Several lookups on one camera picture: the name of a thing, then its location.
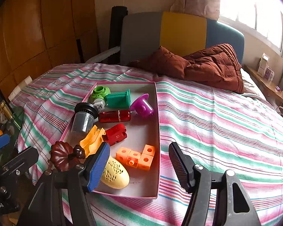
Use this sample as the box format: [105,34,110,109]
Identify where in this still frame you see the yellow perforated oval shell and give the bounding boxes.
[101,156,130,189]

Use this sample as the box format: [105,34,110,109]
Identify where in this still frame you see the orange-yellow plastic bracket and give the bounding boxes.
[80,125,106,157]

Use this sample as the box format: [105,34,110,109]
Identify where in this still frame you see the dark brown comb-like toy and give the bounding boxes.
[50,141,86,172]

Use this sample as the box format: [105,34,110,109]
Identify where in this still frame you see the dark red plastic clip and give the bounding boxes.
[103,124,127,146]

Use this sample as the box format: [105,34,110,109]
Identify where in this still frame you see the orange cube block piece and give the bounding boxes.
[115,144,156,171]

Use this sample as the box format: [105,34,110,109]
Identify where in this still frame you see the grey cylinder black cap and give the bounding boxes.
[71,102,99,134]

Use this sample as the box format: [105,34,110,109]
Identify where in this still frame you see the red translucent cylinder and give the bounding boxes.
[98,110,131,123]

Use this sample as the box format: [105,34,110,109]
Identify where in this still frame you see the green flanged ribbed part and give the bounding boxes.
[106,89,131,109]

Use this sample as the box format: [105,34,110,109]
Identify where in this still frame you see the lime green ring part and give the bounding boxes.
[88,86,111,104]

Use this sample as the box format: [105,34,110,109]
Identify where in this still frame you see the purple flanged plastic part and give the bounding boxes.
[129,93,154,118]

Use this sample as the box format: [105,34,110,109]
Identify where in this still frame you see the green glass table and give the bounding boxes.
[0,111,22,169]

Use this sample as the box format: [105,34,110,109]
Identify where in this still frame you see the gold bottle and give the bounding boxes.
[0,100,14,121]

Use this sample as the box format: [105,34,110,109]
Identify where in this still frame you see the striped bed sheet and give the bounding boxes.
[12,64,283,225]

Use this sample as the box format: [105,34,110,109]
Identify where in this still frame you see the pillow with light cover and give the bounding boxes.
[240,68,266,100]

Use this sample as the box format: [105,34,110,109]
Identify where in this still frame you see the rust brown quilted blanket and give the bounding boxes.
[129,43,244,94]

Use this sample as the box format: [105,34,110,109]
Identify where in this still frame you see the wooden side desk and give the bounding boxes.
[243,65,283,104]

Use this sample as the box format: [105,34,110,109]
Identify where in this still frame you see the purple small box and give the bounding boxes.
[264,66,275,81]

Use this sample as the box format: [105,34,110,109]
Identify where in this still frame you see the white carton box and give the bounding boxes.
[257,53,269,77]

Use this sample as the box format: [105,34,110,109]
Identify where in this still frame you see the grey yellow blue headboard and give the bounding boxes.
[120,12,244,65]

